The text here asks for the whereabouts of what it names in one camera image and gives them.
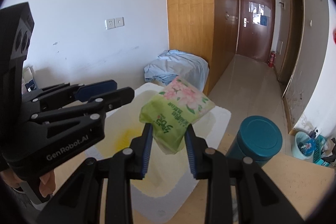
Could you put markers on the tall wooden wardrobe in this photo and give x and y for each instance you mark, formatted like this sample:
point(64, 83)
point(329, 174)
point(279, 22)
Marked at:
point(191, 16)

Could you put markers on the pale blue bedsheet pile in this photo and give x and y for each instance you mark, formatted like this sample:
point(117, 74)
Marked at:
point(178, 64)

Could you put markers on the white double wall socket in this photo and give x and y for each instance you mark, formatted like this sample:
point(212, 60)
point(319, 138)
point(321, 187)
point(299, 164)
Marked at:
point(114, 22)

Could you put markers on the white door notice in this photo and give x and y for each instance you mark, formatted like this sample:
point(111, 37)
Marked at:
point(256, 8)

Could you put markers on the white foam box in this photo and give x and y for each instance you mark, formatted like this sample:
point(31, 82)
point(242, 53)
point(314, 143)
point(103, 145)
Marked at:
point(162, 182)

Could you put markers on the dark brown entrance door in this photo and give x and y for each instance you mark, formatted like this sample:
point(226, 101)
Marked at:
point(253, 37)

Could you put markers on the red fire extinguisher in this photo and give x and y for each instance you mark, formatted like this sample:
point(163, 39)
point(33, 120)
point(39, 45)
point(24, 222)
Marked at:
point(271, 59)

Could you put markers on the brown side door frame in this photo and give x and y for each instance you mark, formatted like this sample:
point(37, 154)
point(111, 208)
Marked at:
point(290, 37)

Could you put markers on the person's left hand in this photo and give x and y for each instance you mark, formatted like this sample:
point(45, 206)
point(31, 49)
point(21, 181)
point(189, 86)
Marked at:
point(48, 182)

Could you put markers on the white and blue carton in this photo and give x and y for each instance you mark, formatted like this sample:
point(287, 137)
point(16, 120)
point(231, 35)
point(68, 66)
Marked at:
point(30, 81)

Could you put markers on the teal printed cardboard box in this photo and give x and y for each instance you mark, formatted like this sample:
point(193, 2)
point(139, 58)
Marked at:
point(319, 150)

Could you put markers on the light blue plastic bucket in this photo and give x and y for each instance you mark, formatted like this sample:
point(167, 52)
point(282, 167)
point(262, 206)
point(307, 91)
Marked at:
point(302, 148)

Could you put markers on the teal round tin canister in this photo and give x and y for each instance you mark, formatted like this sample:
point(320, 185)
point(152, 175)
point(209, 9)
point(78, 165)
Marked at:
point(258, 140)

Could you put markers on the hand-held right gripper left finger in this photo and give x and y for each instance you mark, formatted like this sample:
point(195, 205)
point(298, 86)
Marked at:
point(147, 150)

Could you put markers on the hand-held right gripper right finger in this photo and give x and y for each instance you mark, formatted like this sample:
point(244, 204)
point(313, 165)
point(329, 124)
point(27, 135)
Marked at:
point(190, 151)

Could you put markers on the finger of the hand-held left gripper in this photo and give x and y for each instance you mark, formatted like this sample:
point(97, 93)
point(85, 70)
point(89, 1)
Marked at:
point(97, 87)
point(115, 99)

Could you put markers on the green floral tissue pack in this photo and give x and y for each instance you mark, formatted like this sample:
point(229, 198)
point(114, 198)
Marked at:
point(176, 106)

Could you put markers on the blue door notice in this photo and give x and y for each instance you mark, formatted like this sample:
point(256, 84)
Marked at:
point(264, 20)

